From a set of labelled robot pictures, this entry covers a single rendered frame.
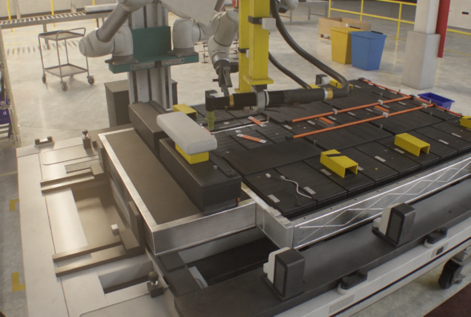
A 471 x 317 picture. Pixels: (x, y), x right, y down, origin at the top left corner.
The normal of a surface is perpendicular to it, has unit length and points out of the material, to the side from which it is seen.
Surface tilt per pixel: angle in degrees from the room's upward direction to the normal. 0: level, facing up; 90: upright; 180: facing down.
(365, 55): 94
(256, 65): 90
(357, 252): 0
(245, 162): 0
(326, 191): 0
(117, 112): 90
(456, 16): 90
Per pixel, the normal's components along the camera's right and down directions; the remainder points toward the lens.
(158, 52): 0.49, 0.35
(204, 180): 0.00, -0.91
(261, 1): 0.24, 0.39
